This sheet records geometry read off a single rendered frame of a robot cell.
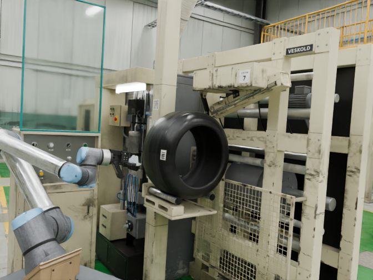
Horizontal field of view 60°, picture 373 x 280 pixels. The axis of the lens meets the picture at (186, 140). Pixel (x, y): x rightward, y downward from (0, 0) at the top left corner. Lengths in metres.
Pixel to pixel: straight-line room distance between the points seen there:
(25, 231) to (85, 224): 1.00
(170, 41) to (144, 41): 9.84
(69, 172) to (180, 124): 0.71
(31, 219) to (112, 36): 10.44
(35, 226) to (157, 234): 1.07
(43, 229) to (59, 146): 0.94
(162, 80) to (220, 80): 0.41
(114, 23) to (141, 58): 1.46
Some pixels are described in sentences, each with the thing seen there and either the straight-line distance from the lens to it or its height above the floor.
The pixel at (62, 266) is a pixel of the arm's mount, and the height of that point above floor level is 0.72.
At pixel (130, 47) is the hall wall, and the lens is 12.00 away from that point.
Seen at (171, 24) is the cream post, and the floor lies 2.09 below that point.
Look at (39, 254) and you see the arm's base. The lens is 1.63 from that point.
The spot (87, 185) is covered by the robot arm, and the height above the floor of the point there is 1.03.
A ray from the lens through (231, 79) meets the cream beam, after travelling 2.15.
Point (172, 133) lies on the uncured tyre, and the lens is 1.94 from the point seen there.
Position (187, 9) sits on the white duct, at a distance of 2.81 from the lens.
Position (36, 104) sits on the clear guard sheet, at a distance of 2.42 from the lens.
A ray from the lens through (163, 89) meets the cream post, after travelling 2.34.
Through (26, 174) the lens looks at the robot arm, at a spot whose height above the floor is 1.06.
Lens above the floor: 1.39
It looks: 3 degrees down
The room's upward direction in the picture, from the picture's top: 4 degrees clockwise
